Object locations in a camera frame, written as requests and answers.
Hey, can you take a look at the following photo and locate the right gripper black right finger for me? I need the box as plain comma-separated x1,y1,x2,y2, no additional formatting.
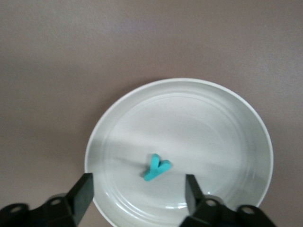
181,174,277,227

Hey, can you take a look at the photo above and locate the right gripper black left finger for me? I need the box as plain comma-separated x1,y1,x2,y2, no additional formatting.
0,173,95,227

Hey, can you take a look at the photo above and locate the teal letter y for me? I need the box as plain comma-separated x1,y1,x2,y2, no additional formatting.
143,153,171,182

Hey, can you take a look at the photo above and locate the beige brown plate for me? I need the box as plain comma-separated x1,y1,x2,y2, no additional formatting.
84,78,274,227

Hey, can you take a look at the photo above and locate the brown table cover sheet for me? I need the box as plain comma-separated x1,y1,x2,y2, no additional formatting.
0,0,303,227

